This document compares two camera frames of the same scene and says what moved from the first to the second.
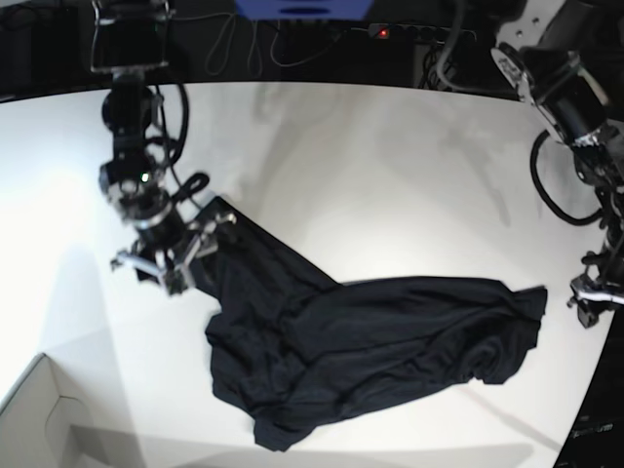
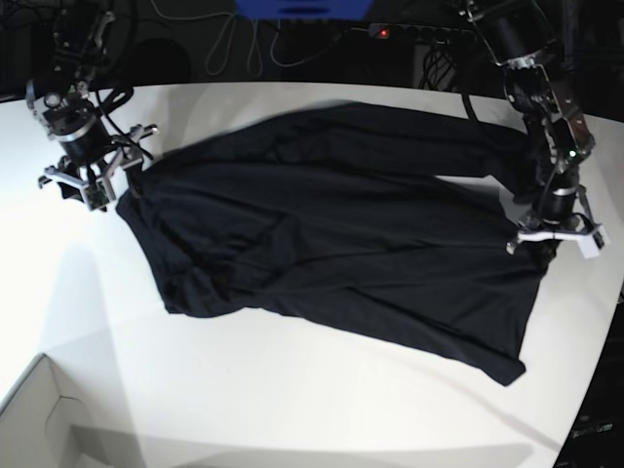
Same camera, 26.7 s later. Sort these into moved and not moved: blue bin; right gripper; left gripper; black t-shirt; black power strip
Moved: left gripper; black t-shirt; right gripper
Not moved: black power strip; blue bin
